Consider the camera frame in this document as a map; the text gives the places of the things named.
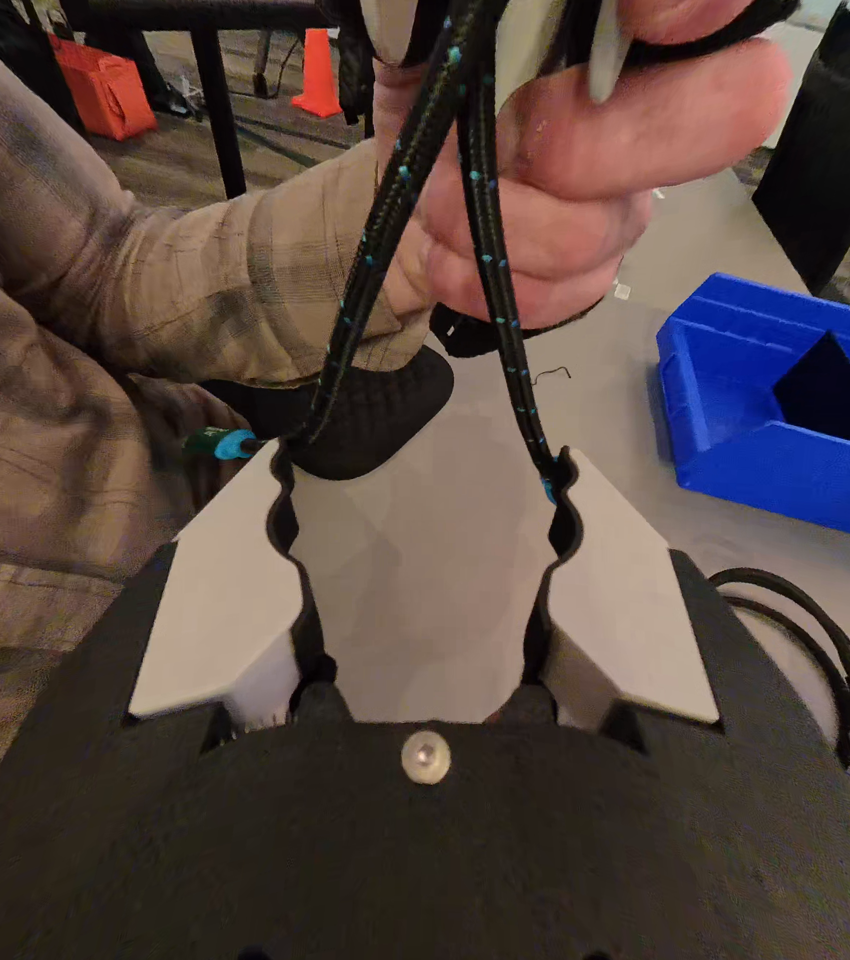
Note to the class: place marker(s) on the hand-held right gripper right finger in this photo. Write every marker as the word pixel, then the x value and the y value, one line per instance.
pixel 635 615

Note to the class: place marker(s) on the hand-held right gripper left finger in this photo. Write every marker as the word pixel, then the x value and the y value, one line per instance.
pixel 223 608

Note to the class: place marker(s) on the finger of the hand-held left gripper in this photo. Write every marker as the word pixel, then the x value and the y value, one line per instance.
pixel 530 38
pixel 403 30

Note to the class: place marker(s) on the blue plastic bin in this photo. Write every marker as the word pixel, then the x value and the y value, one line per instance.
pixel 755 450

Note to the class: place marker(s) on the person's left forearm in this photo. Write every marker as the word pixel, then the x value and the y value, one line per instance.
pixel 215 285

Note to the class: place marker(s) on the person's left hand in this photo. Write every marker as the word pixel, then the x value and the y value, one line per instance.
pixel 590 195

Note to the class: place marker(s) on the orange traffic cone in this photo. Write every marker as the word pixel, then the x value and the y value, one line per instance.
pixel 319 83

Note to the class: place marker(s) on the black high-back chair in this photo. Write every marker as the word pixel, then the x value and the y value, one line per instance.
pixel 845 135

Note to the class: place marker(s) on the person's plaid shirt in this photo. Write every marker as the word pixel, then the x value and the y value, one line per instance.
pixel 35 450

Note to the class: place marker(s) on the black twist tie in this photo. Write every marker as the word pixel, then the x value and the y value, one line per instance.
pixel 549 377

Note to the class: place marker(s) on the black blue-bin divider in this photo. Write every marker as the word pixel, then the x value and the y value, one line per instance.
pixel 837 398

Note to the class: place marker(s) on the red plastic container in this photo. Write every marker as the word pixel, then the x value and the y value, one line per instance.
pixel 103 90

